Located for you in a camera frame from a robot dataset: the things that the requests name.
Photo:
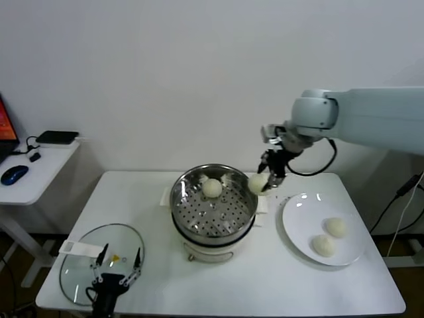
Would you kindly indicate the cream electric cooking pot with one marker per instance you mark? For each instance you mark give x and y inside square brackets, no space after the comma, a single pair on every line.
[205,249]

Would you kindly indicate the white oval plate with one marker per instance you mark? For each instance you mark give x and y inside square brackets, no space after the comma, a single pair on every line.
[354,212]

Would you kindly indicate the white side table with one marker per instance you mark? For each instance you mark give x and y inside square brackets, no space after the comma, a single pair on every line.
[49,172]

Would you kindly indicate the small black adapter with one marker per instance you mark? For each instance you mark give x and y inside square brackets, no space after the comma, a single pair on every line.
[34,157]

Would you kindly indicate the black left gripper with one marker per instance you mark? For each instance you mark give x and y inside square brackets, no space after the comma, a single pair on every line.
[109,284]

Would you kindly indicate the flat black box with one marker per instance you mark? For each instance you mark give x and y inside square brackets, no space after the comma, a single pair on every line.
[57,136]

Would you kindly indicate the white steamed baozi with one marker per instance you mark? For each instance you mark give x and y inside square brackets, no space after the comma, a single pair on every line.
[212,188]
[256,183]
[323,246]
[336,227]

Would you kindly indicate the blue computer mouse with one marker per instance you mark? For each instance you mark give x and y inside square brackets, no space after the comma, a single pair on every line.
[14,175]

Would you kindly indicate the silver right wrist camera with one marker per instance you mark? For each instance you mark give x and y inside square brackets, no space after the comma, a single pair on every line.
[272,133]

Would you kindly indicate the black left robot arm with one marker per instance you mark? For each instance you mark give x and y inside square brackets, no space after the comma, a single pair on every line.
[103,306]

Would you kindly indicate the black laptop with red screen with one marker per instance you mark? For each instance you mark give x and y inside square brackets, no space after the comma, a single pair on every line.
[6,127]

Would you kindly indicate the white table base foot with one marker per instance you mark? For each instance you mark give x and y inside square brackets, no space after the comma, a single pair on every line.
[405,260]

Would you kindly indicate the stainless steel steamer basket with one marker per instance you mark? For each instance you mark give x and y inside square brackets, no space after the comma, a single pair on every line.
[212,217]

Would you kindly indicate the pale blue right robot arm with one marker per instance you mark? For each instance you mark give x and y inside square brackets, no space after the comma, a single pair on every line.
[364,116]

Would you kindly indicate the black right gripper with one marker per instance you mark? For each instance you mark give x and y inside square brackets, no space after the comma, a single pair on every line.
[279,160]

